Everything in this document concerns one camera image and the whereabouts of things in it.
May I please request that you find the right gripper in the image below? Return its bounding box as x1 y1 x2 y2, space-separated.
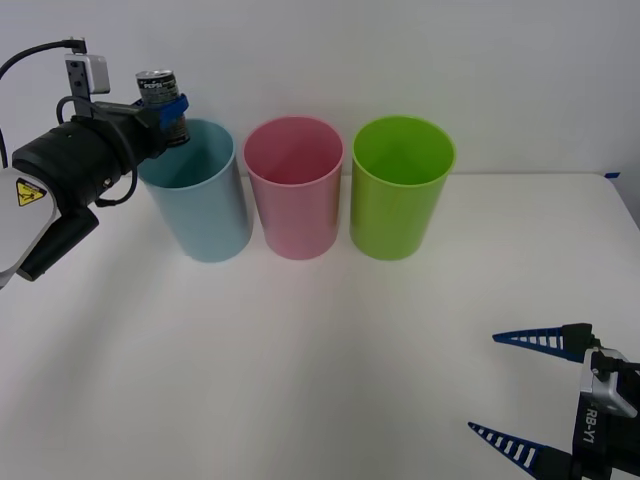
467 322 640 480

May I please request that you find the pale blue plastic bin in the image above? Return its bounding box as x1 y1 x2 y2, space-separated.
137 118 254 264

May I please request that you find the black drink can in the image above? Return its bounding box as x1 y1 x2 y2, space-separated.
135 69 192 148

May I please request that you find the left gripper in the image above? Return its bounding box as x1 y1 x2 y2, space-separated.
92 93 191 161

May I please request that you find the green plastic bin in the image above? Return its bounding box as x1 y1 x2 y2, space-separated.
349 115 457 263

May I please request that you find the pink plastic bin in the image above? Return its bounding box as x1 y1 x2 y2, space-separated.
243 116 346 261

